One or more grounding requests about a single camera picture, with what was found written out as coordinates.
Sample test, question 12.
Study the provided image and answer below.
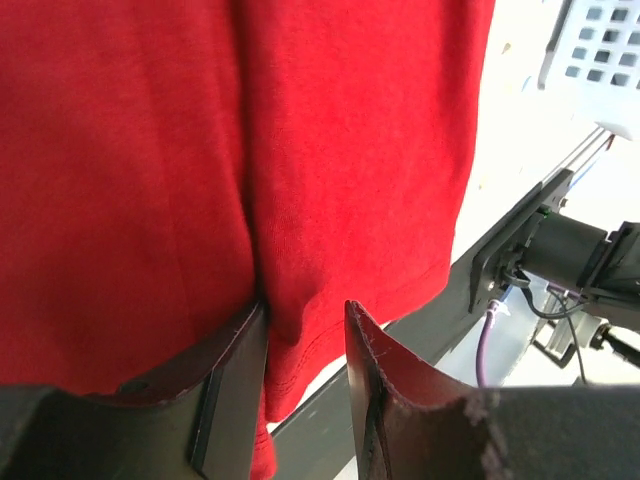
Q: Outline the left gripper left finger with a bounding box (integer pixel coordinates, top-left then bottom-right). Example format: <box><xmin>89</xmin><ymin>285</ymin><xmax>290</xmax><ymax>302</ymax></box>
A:
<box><xmin>1</xmin><ymin>303</ymin><xmax>267</xmax><ymax>479</ymax></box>

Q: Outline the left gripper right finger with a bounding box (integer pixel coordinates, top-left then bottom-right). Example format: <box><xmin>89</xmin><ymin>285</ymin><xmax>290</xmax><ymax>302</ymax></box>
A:
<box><xmin>345</xmin><ymin>301</ymin><xmax>639</xmax><ymax>479</ymax></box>

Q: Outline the red t shirt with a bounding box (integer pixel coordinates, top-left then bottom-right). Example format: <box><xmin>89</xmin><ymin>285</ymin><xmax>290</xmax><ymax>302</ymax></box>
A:
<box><xmin>1</xmin><ymin>1</ymin><xmax>494</xmax><ymax>479</ymax></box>

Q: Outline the white laundry basket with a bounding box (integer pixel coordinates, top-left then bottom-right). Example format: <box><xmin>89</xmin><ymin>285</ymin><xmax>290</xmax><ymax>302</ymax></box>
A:
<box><xmin>538</xmin><ymin>0</ymin><xmax>639</xmax><ymax>141</ymax></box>

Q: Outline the aluminium frame rail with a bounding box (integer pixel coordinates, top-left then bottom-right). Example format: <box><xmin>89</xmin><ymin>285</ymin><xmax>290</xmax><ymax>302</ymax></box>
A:
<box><xmin>532</xmin><ymin>132</ymin><xmax>616</xmax><ymax>369</ymax></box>

